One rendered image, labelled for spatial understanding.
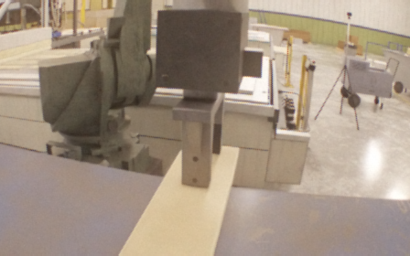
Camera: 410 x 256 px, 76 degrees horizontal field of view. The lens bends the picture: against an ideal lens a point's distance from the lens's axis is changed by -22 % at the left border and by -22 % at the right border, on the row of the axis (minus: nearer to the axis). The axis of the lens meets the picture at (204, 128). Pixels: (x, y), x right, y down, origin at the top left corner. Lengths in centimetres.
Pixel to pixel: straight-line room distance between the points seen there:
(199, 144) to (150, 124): 157
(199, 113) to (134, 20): 100
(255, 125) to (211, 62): 150
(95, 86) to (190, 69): 94
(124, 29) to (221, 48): 97
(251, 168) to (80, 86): 121
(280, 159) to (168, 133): 72
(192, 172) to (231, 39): 25
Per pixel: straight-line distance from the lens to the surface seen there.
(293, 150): 207
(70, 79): 142
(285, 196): 64
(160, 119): 209
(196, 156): 58
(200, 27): 50
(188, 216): 53
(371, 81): 556
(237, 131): 200
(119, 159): 161
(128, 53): 142
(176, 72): 52
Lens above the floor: 138
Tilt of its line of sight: 21 degrees down
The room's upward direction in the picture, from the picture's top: 2 degrees clockwise
